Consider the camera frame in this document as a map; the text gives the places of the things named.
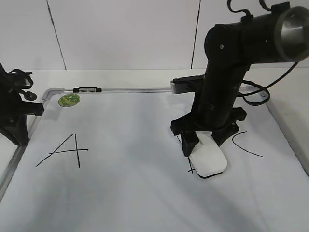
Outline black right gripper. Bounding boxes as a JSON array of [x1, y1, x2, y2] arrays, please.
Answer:
[[170, 107, 247, 157]]

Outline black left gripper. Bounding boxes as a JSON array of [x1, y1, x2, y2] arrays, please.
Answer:
[[0, 79, 44, 145]]

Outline white board eraser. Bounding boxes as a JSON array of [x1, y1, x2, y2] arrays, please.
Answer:
[[189, 131, 227, 178]]

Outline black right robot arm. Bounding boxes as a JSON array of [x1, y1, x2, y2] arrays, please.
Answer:
[[170, 2, 309, 157]]

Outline round green magnet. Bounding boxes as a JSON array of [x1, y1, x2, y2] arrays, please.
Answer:
[[58, 93, 80, 107]]

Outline black and silver marker clip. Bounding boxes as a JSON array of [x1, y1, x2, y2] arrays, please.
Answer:
[[73, 87, 102, 93]]

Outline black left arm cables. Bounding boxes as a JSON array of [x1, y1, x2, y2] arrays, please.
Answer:
[[0, 63, 37, 102]]

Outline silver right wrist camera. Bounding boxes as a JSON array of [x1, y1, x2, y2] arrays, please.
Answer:
[[170, 75, 204, 94]]

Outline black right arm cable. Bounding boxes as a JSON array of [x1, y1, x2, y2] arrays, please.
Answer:
[[226, 0, 300, 106]]

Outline white board with grey frame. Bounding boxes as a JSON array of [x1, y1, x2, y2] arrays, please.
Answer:
[[0, 92, 309, 232]]

